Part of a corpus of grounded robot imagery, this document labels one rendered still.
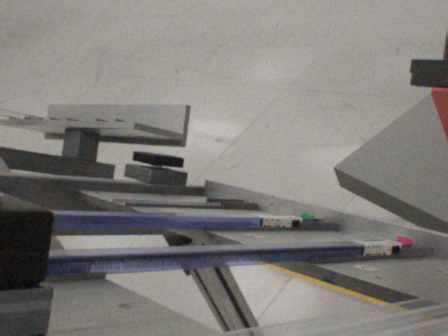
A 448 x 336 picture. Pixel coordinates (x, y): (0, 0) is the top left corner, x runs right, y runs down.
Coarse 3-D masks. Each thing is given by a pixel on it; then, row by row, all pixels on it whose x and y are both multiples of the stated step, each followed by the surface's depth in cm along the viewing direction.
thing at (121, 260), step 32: (64, 256) 32; (96, 256) 33; (128, 256) 34; (160, 256) 36; (192, 256) 38; (224, 256) 40; (256, 256) 42; (288, 256) 45; (320, 256) 47; (352, 256) 51
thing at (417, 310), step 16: (384, 304) 32; (400, 304) 32; (416, 304) 33; (432, 304) 33; (304, 320) 27; (320, 320) 27; (336, 320) 27; (352, 320) 28; (368, 320) 28; (384, 320) 29; (400, 320) 29; (416, 320) 29; (432, 320) 30
